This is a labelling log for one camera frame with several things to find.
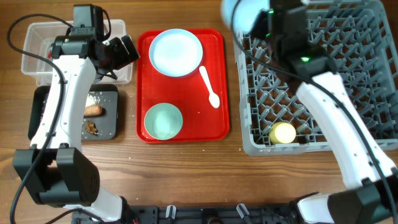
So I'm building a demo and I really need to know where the light blue bowl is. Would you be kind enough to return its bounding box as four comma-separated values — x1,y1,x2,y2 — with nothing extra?
221,0,270,34

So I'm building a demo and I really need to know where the brown food scrap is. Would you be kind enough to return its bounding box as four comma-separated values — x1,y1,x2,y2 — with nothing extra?
85,121,98,135

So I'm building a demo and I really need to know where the green bowl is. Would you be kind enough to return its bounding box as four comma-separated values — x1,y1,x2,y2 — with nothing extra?
144,103,183,141

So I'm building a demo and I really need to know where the yellow plastic cup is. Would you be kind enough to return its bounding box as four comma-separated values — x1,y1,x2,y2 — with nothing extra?
269,122,297,144

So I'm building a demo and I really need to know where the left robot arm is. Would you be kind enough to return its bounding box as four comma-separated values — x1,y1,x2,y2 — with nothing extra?
13,4,139,223

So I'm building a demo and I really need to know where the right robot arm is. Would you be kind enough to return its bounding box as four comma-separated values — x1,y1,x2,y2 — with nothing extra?
228,1,397,223

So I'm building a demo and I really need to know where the grey dishwasher rack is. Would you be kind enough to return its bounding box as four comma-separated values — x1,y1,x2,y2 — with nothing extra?
234,1,397,156

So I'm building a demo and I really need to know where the light blue plate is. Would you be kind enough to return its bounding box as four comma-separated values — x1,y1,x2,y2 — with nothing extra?
149,29,203,77

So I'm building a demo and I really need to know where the black plastic tray bin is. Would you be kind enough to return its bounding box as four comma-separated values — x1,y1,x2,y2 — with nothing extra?
27,84,118,141

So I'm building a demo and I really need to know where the clear plastic bin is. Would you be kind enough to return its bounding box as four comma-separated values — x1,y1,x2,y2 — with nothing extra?
21,19,133,86

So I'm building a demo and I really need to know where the white plastic spoon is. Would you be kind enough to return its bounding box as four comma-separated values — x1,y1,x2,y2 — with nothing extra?
199,66,221,108

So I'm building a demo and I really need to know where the red serving tray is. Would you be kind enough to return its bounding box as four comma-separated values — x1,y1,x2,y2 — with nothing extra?
136,29,229,144

